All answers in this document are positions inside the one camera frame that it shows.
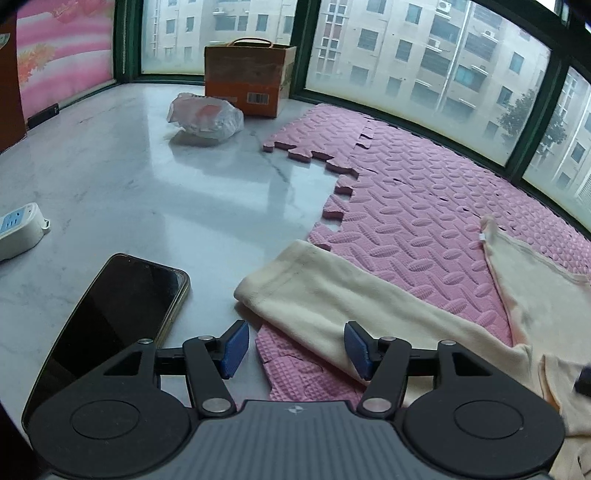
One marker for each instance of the beige apartment building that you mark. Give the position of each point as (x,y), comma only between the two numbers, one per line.
(392,46)

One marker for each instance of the pink foam puzzle mat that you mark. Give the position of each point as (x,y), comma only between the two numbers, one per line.
(415,207)

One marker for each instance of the white power strip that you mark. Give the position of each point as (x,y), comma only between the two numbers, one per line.
(18,230)

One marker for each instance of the green window frame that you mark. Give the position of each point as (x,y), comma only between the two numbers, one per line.
(307,46)

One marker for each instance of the black smartphone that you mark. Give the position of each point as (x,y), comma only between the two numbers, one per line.
(115,314)

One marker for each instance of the clear plastic bag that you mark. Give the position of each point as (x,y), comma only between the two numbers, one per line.
(207,117)

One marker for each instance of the pink printed curtain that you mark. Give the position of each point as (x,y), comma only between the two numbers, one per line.
(64,55)

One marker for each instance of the small black box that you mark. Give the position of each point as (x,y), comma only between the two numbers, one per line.
(44,115)

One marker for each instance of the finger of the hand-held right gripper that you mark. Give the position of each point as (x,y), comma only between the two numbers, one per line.
(584,381)

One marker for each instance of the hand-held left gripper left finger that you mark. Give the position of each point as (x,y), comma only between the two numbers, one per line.
(235,348)

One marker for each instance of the cream long-sleeve garment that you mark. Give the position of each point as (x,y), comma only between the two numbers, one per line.
(323,300)

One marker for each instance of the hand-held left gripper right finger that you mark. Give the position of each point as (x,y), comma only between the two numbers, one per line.
(358,348)

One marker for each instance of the green tree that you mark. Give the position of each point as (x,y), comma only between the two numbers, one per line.
(521,120)

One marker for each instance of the brown wooden panel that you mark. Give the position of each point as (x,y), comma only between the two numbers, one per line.
(9,92)

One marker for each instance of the orange cardboard box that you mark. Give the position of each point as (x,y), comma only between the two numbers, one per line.
(244,78)

